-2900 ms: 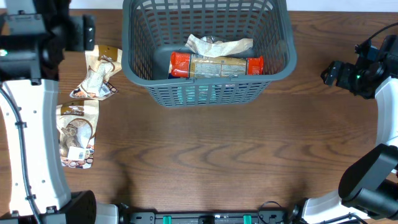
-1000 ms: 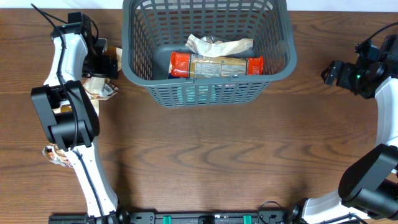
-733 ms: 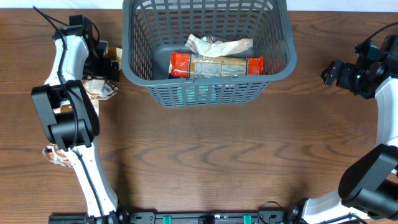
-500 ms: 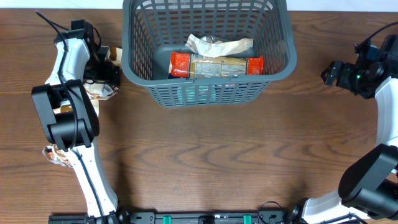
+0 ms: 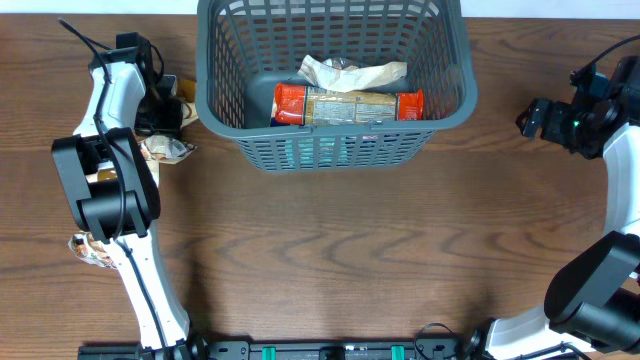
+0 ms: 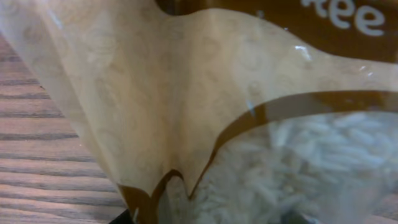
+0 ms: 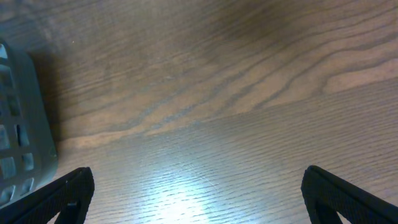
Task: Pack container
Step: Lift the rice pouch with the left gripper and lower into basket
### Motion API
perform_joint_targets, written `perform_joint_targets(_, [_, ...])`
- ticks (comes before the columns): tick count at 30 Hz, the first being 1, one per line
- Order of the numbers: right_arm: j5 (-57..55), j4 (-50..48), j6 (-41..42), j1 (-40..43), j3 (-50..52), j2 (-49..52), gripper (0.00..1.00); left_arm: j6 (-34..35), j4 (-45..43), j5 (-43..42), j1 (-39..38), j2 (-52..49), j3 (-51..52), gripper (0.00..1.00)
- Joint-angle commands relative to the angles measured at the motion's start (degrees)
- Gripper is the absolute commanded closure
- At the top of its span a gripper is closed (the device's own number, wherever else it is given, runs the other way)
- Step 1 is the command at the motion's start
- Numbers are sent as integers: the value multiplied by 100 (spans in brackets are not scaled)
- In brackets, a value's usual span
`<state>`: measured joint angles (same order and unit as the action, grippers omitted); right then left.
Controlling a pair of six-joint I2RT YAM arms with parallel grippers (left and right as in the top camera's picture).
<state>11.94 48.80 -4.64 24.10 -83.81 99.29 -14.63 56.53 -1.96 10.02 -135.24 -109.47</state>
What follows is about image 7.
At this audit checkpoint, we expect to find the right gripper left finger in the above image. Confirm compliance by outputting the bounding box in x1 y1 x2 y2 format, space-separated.
1 167 95 224

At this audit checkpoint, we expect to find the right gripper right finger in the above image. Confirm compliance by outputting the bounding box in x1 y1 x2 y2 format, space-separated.
301 166 397 224

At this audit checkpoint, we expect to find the grey plastic basket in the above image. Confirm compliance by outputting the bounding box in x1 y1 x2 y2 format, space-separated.
1 40 58 207

